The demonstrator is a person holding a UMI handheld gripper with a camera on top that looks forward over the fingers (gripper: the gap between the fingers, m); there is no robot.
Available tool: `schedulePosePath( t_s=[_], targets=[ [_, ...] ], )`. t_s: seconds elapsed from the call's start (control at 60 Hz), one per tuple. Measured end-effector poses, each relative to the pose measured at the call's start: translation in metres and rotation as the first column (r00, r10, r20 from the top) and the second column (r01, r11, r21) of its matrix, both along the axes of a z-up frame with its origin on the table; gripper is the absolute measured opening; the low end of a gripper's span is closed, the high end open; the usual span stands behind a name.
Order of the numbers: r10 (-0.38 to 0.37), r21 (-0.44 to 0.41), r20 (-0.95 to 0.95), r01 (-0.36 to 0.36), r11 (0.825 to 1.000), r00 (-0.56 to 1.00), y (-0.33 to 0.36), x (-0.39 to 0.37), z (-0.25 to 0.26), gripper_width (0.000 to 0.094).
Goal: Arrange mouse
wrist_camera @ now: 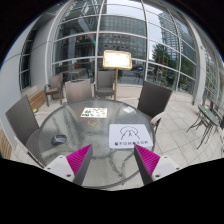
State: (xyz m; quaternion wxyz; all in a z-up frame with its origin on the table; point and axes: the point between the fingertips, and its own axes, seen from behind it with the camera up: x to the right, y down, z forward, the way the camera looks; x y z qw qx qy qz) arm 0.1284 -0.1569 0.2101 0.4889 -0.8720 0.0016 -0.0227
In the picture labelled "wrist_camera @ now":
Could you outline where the grey wicker chair right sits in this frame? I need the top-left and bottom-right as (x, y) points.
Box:
(137, 81), (172, 131)

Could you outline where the wooden menu board stand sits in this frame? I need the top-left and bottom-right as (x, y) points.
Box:
(102, 49), (133, 101)

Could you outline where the grey armchair far left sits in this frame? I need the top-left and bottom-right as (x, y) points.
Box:
(44, 74), (63, 104)

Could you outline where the grey wicker chair background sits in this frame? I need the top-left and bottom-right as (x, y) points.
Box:
(94, 71), (114, 97)

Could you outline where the white logo mouse pad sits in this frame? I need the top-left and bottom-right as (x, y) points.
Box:
(109, 124), (153, 149)

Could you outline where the grey wicker chair left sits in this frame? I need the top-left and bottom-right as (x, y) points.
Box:
(5, 96), (46, 167)

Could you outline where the green folding table right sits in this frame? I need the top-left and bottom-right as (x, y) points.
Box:
(188, 105), (220, 148)

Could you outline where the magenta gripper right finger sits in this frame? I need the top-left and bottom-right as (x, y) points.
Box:
(133, 144), (181, 186)

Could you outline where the round glass table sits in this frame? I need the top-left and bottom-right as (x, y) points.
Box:
(38, 99), (155, 189)

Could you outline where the wooden bench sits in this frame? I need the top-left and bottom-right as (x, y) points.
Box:
(21, 86), (46, 110)

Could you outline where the grey wicker chair far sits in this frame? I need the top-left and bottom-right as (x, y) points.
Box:
(65, 79), (92, 103)

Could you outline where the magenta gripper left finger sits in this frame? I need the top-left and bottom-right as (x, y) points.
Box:
(44, 143), (94, 187)

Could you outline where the grey wicker chair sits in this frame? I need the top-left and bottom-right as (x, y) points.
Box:
(5, 96), (46, 167)
(137, 81), (172, 131)
(65, 79), (92, 103)

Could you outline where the colourful menu card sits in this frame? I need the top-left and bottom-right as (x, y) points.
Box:
(81, 107), (107, 118)

